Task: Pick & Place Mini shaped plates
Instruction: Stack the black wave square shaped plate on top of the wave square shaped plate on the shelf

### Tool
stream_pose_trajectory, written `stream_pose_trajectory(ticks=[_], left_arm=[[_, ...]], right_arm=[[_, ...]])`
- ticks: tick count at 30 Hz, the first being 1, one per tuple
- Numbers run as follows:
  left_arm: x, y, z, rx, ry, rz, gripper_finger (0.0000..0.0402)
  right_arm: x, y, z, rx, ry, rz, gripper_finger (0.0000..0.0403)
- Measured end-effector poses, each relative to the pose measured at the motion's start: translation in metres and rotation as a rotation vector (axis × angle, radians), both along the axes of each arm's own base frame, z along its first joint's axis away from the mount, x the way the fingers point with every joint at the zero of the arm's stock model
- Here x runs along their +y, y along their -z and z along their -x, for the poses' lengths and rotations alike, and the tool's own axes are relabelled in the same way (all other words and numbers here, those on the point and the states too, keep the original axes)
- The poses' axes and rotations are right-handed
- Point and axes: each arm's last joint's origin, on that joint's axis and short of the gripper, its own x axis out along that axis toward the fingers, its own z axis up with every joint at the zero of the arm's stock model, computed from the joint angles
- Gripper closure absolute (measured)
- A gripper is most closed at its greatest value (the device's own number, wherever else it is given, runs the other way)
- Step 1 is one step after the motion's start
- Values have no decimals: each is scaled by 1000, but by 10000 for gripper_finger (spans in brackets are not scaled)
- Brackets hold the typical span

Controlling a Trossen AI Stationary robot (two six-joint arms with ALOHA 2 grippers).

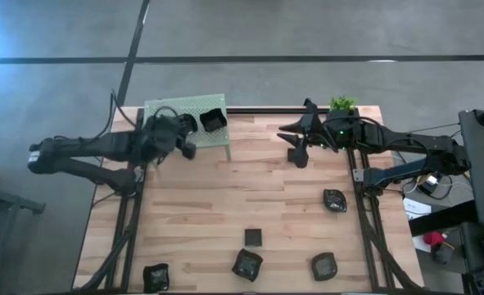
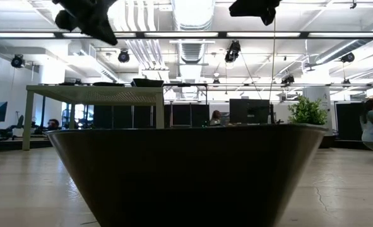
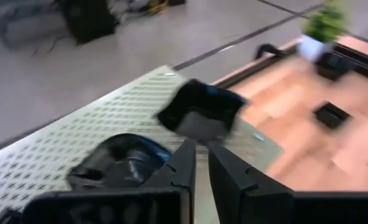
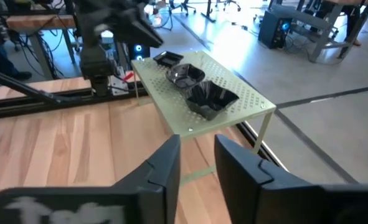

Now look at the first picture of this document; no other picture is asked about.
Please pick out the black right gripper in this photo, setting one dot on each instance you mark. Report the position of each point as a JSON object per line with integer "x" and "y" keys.
{"x": 340, "y": 131}

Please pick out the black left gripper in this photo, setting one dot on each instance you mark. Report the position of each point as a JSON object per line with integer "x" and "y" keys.
{"x": 161, "y": 137}

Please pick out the small black square plate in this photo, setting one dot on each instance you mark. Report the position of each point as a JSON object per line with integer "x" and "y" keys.
{"x": 290, "y": 155}
{"x": 253, "y": 237}

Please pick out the dark conical bowl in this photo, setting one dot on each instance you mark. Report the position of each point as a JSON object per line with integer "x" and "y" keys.
{"x": 247, "y": 265}

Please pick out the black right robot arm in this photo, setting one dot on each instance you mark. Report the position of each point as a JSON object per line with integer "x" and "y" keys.
{"x": 422, "y": 145}

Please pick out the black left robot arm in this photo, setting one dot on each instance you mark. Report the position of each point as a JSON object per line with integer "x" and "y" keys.
{"x": 94, "y": 145}

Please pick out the white perforated dish rack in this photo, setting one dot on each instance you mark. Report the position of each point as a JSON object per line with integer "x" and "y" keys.
{"x": 209, "y": 141}

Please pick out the green plant in white pot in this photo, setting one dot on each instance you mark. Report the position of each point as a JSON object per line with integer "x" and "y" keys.
{"x": 342, "y": 103}

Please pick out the white paper sheet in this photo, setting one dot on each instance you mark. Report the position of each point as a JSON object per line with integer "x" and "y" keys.
{"x": 415, "y": 207}

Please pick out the small white electronics box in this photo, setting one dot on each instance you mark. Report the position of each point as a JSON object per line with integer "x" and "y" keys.
{"x": 430, "y": 182}

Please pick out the black metal stand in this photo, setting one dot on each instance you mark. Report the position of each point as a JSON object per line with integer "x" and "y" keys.
{"x": 20, "y": 202}

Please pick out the dark grey panel with pole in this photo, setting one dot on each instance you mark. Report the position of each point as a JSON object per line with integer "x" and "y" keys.
{"x": 483, "y": 164}

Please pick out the black side table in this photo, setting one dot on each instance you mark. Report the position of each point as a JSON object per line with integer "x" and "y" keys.
{"x": 471, "y": 246}

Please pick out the black aluminium table frame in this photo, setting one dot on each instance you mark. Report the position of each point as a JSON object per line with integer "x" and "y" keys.
{"x": 266, "y": 110}

